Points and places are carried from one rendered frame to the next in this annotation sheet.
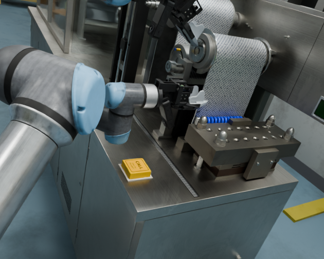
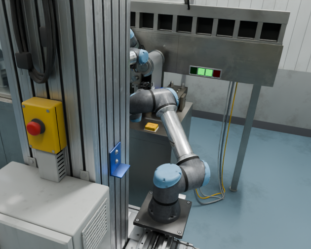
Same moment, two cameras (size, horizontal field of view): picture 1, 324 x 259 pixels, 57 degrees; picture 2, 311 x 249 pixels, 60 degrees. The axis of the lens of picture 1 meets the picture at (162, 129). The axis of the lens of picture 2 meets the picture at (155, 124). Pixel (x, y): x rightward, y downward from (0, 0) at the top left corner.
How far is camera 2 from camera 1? 1.17 m
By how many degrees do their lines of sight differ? 34
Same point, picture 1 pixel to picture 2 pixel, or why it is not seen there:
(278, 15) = (155, 37)
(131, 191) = (160, 134)
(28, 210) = not seen: hidden behind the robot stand
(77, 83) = (173, 93)
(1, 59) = (148, 97)
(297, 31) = (168, 42)
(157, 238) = not seen: hidden behind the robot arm
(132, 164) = (150, 125)
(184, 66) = (139, 75)
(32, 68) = (159, 95)
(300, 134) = not seen: hidden behind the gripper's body
